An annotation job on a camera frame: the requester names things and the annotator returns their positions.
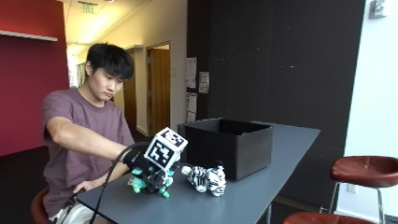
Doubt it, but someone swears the green soft toy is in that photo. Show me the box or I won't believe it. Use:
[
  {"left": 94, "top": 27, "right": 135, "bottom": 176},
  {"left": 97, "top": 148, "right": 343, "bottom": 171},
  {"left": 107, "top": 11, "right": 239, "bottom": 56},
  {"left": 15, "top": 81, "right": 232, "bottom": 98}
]
[{"left": 126, "top": 167, "right": 173, "bottom": 199}]

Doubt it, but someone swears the white marker cube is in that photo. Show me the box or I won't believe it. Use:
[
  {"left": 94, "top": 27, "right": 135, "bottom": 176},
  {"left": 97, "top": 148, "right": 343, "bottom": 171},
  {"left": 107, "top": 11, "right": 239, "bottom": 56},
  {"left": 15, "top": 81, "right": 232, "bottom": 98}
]
[{"left": 142, "top": 126, "right": 188, "bottom": 172}]

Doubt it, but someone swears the zebra soft toy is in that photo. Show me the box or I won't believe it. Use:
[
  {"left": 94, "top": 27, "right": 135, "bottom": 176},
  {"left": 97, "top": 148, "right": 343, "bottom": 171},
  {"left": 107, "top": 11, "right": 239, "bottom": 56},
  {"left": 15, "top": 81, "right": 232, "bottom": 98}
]
[{"left": 179, "top": 161, "right": 227, "bottom": 198}]

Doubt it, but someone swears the black storage box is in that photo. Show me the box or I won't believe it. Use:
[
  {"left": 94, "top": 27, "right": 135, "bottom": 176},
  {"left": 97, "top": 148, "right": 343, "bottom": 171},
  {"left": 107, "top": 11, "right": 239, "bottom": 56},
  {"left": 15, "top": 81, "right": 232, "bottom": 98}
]
[{"left": 178, "top": 118, "right": 274, "bottom": 182}]

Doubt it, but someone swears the the person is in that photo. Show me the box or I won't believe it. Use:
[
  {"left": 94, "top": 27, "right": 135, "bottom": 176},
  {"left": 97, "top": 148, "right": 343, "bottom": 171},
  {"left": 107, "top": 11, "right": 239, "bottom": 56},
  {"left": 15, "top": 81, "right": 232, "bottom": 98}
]
[{"left": 39, "top": 42, "right": 138, "bottom": 224}]

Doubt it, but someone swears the brown wooden door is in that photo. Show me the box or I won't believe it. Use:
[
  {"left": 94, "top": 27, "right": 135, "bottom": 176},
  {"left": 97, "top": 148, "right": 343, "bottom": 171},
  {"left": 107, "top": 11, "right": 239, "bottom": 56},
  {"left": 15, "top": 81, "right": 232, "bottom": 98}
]
[
  {"left": 146, "top": 46, "right": 171, "bottom": 136},
  {"left": 123, "top": 49, "right": 138, "bottom": 129}
]

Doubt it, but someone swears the red leather bar stool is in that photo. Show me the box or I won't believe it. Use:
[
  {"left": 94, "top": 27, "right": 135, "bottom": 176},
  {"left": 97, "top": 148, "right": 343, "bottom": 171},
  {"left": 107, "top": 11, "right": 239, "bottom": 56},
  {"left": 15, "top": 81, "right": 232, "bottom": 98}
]
[
  {"left": 282, "top": 212, "right": 376, "bottom": 224},
  {"left": 29, "top": 186, "right": 54, "bottom": 224},
  {"left": 318, "top": 155, "right": 398, "bottom": 224}
]

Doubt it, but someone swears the green exit sign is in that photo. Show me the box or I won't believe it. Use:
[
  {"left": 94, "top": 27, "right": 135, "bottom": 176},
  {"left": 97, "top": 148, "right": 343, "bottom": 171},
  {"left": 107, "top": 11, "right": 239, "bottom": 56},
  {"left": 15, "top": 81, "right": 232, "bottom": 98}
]
[{"left": 77, "top": 1, "right": 99, "bottom": 15}]

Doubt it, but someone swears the black glove cable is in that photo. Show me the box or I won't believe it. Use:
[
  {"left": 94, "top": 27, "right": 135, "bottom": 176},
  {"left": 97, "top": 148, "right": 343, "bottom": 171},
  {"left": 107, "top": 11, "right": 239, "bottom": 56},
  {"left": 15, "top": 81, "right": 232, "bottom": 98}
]
[{"left": 87, "top": 142, "right": 150, "bottom": 224}]

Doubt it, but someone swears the white wall paper notice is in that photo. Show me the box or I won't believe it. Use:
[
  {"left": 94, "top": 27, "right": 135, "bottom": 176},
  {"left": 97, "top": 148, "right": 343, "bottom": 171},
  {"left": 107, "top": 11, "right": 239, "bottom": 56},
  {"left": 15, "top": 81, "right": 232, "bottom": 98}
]
[
  {"left": 184, "top": 56, "right": 198, "bottom": 90},
  {"left": 198, "top": 71, "right": 210, "bottom": 94},
  {"left": 184, "top": 91, "right": 199, "bottom": 123}
]

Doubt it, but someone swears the grey wall device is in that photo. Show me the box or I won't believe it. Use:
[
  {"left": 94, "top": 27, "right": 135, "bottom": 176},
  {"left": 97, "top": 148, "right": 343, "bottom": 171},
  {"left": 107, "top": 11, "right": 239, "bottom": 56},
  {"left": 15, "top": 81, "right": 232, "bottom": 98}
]
[{"left": 368, "top": 0, "right": 388, "bottom": 20}]

